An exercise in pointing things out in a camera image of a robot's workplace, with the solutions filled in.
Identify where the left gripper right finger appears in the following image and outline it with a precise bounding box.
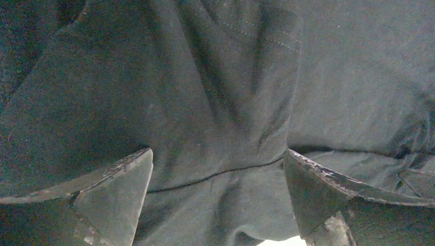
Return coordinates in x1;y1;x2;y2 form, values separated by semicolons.
284;150;434;245

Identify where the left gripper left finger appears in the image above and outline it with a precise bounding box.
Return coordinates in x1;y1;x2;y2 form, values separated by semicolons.
1;148;153;245

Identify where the black t shirt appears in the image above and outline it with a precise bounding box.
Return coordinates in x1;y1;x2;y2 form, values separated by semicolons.
1;1;434;245

